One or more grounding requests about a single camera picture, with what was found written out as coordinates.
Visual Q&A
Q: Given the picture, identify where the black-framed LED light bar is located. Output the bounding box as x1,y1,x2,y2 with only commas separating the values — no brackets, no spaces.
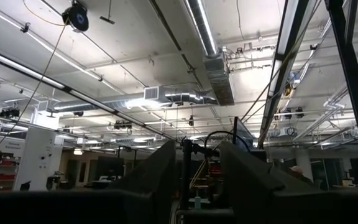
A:
258,0,320,149

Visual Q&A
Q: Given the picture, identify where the white pillar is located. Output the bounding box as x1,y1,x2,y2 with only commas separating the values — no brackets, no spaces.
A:
13,127,63,191

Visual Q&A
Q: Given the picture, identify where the horizontal silver air duct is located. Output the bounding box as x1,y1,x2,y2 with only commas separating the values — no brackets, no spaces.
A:
53,85,219,113

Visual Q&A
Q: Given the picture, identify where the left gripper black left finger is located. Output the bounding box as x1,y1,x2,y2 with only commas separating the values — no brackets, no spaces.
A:
110,140,177,224

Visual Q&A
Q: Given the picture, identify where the black round cable reel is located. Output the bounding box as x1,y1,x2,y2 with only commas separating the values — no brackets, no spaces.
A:
61,1,90,32

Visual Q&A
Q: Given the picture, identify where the black stand pole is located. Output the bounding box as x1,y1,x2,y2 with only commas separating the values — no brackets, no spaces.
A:
181,139,194,210

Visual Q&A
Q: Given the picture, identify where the red storage shelf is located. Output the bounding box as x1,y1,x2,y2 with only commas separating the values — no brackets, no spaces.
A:
0,157,21,190

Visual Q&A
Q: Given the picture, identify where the long ceiling light strip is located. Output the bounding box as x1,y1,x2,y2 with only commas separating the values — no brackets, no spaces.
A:
0,45,180,142

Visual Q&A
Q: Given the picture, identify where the dark tilted monitor screen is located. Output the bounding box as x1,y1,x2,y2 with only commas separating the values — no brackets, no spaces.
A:
232,116,255,152

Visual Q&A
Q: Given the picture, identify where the round silver air duct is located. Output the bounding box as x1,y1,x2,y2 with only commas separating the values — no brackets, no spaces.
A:
183,0,221,58

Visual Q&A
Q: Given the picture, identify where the rectangular metal duct box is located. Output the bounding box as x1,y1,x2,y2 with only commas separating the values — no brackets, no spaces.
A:
202,52,236,106

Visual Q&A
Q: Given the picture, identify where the thin hanging cable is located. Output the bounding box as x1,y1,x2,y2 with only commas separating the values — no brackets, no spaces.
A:
0,23,68,155

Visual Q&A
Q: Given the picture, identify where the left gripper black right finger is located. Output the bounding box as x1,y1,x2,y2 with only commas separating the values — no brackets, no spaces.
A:
220,141,286,224

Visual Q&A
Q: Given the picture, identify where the dark background monitor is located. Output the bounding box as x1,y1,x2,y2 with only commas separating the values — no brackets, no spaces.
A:
96,155,126,182

